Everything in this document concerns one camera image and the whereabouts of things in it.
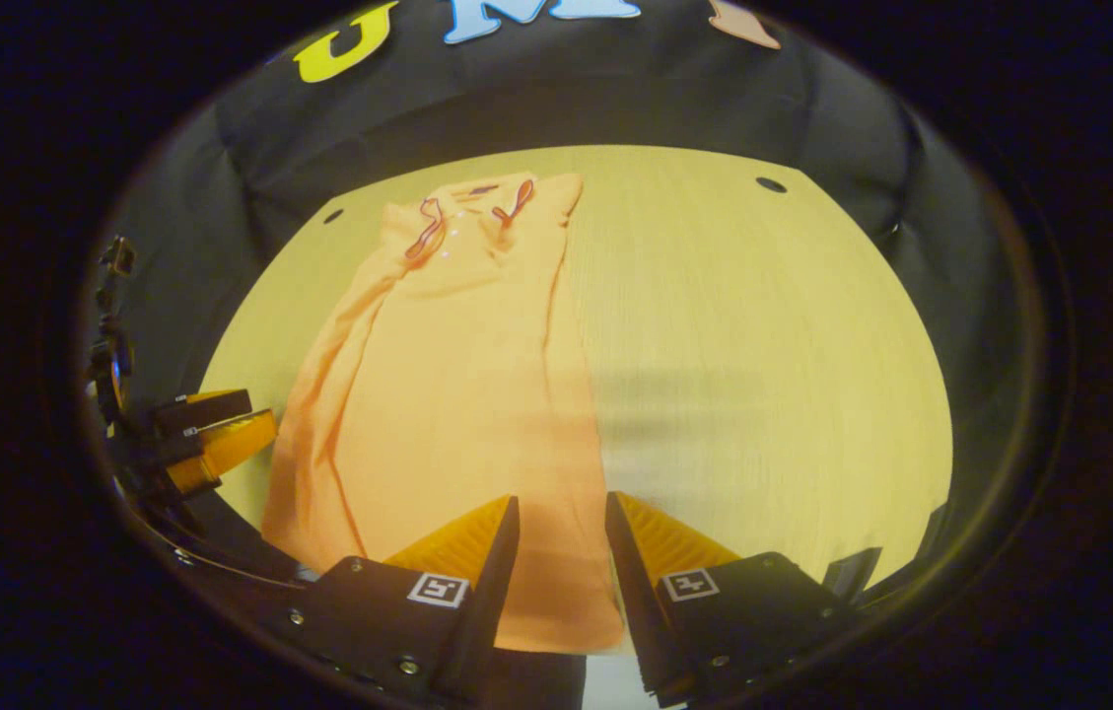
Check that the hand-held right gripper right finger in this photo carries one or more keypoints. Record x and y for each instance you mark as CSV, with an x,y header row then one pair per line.
x,y
637,602

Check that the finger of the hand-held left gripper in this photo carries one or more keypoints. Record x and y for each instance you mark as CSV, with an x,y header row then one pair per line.
x,y
206,409
226,449

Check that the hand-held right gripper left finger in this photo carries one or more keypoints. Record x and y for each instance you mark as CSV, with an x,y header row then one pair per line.
x,y
489,602

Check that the orange T-shirt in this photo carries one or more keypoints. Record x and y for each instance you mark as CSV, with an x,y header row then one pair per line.
x,y
457,394

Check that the black backdrop cloth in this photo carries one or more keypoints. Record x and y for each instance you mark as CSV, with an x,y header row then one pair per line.
x,y
615,89

